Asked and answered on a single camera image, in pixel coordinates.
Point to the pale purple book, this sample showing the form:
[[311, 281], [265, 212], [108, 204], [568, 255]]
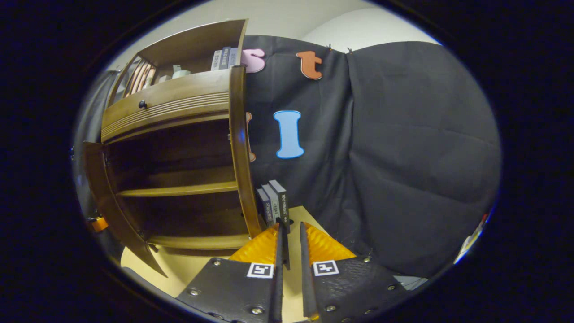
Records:
[[233, 58]]

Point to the small white box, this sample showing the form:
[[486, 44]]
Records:
[[164, 79]]

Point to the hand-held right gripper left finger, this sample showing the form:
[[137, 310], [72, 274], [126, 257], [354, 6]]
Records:
[[278, 291]]

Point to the black drawer knob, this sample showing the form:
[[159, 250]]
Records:
[[142, 104]]

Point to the black backdrop cloth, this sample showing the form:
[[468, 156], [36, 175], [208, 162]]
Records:
[[403, 157]]

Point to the white cup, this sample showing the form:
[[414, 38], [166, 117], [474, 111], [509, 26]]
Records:
[[181, 74]]

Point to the wooden shoe cabinet door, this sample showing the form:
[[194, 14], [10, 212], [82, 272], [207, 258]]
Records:
[[244, 170], [112, 211]]

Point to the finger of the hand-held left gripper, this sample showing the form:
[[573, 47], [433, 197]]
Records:
[[97, 224]]

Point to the wooden drawer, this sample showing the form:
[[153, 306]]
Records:
[[170, 103]]

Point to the light grey book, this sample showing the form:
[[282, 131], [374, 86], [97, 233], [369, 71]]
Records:
[[272, 204]]

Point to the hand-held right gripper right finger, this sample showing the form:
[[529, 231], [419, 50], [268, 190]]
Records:
[[307, 287]]

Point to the dark grey book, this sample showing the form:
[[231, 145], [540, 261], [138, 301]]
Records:
[[281, 199], [263, 208]]

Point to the wooden double-door shoe cabinet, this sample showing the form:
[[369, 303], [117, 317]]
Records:
[[188, 42]]

